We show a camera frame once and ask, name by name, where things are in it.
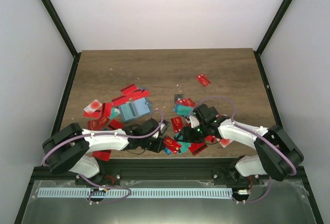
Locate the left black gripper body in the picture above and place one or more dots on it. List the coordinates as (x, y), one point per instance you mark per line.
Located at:
(147, 145)

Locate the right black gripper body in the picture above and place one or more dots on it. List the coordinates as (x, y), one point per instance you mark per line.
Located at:
(197, 136)

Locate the red card black stripe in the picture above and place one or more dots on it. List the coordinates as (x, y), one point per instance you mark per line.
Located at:
(103, 155)
(196, 148)

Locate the teal VIP card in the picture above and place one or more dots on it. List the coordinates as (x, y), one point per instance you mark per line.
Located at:
(182, 110)

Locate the blue leather card holder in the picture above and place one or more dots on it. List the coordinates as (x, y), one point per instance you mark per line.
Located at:
(135, 109)

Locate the lone red card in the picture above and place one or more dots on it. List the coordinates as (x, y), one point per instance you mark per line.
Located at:
(203, 80)

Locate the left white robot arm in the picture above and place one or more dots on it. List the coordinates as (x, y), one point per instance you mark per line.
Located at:
(69, 149)

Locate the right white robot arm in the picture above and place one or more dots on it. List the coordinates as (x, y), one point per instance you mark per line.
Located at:
(277, 154)

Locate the red VIP card front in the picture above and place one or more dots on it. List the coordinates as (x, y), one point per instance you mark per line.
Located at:
(171, 144)

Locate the red vip card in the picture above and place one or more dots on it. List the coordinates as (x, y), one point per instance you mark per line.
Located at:
(171, 144)
(186, 102)

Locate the white red circle card right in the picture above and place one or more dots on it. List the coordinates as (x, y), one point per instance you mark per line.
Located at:
(225, 142)

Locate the white red circle card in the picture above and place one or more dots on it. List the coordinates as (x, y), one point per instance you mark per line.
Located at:
(93, 106)
(225, 142)

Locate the red chip card upright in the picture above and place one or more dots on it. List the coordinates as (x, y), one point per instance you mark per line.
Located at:
(177, 124)

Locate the red VIP card centre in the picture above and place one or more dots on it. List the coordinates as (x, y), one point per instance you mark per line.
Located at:
(186, 102)

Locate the red card black stripe front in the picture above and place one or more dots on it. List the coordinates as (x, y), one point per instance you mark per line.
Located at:
(103, 155)

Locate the red cards top left pile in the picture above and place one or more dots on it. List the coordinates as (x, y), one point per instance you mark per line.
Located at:
(130, 93)

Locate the white red circle card left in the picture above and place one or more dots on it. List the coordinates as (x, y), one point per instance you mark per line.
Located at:
(93, 106)

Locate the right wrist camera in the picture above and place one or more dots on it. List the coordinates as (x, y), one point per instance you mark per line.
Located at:
(194, 122)

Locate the black aluminium frame rail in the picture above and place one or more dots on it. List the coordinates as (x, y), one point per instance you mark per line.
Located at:
(204, 169)

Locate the light blue slotted cable duct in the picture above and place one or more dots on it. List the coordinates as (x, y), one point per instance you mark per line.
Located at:
(208, 193)

